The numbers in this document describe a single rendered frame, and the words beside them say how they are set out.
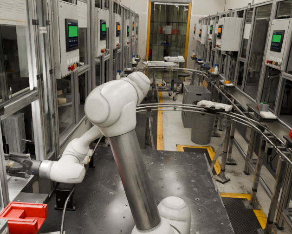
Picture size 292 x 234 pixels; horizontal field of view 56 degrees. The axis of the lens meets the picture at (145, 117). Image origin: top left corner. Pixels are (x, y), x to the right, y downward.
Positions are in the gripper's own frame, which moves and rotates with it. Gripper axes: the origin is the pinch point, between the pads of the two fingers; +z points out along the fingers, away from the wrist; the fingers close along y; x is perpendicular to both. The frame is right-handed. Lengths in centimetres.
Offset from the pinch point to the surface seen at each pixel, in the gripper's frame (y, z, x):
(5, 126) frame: 8.6, 11.3, -24.7
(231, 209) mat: -84, -163, -116
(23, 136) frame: 1.1, 3.7, -30.9
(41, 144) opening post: 3.8, -12.3, -18.7
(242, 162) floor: -82, -204, -226
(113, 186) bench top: -28, -53, -36
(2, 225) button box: 5, -26, 46
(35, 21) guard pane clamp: 68, -7, -21
